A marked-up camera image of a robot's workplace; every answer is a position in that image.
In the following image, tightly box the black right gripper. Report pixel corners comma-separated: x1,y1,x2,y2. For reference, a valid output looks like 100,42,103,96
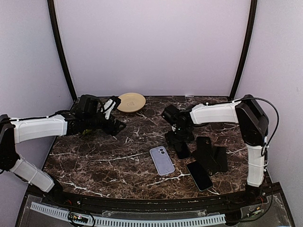
165,125,195,147

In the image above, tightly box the white slotted cable duct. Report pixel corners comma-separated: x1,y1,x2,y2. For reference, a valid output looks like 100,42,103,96
30,202,226,227

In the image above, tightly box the black corner post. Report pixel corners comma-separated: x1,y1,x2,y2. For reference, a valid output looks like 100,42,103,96
47,0,78,101
228,0,258,100

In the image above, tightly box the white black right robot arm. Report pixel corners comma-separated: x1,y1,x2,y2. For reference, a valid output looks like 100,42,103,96
161,95,272,205

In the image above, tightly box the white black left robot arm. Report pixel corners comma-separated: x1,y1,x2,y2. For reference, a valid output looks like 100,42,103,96
0,95,126,206

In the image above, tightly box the black right corner post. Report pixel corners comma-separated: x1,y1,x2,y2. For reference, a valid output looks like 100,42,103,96
228,0,258,100

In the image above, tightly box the black screen phone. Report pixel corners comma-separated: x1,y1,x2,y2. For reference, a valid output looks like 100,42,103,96
173,142,191,160

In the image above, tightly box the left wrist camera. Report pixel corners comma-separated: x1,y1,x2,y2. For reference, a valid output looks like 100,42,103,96
99,96,121,120

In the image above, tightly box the lilac phone case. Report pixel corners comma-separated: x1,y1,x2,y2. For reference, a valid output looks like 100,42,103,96
150,146,175,176

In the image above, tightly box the beige ceramic plate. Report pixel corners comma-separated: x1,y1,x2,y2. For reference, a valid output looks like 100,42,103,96
117,93,146,113

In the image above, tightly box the black front rail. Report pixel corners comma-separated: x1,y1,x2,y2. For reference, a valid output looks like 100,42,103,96
42,183,277,214

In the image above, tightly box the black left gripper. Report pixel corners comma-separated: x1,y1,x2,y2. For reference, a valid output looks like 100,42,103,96
85,110,126,136

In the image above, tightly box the phone with green edge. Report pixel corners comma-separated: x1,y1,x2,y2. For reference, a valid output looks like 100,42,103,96
187,161,213,192

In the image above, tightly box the black left corner post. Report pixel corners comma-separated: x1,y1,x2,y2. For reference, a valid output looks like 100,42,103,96
47,0,78,101

